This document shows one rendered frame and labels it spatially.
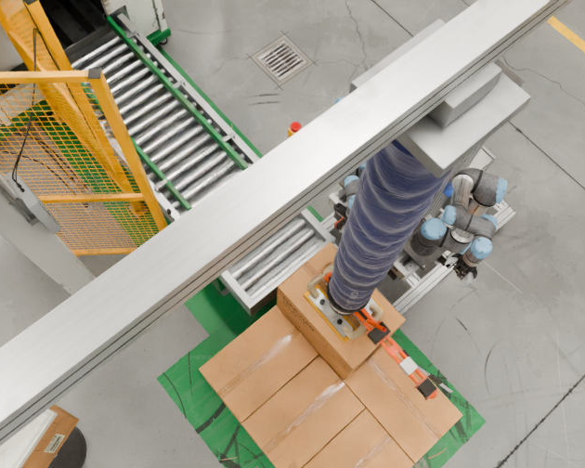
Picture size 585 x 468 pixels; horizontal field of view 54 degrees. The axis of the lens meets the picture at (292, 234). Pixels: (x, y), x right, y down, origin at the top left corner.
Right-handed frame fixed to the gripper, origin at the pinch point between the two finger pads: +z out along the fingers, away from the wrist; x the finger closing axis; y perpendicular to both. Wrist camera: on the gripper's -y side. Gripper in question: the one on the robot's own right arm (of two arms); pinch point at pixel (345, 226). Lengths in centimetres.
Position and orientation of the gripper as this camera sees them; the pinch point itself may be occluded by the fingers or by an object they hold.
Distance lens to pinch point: 316.6
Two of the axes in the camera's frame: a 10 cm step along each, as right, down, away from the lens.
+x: 7.6, -5.9, 2.7
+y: 6.4, 7.2, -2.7
